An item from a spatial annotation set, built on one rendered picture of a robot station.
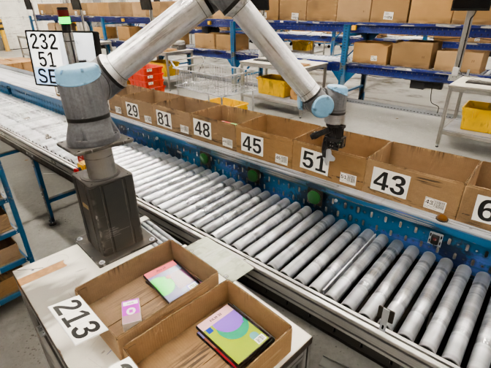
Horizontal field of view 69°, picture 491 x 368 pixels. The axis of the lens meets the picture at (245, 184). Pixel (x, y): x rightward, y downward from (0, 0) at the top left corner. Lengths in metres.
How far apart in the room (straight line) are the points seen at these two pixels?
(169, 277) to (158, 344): 0.28
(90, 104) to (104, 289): 0.64
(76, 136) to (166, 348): 0.77
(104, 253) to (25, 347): 1.03
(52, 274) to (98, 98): 0.69
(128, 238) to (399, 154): 1.33
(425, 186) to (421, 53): 4.47
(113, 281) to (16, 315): 1.36
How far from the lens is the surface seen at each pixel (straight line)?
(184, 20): 1.50
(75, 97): 1.38
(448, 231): 1.63
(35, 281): 1.60
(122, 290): 1.41
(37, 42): 2.45
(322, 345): 2.19
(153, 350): 1.19
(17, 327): 2.61
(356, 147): 2.02
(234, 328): 1.16
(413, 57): 6.03
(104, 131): 1.40
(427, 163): 1.92
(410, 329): 1.32
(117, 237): 1.56
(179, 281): 1.35
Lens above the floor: 1.67
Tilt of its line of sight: 27 degrees down
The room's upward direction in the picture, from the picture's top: 1 degrees counter-clockwise
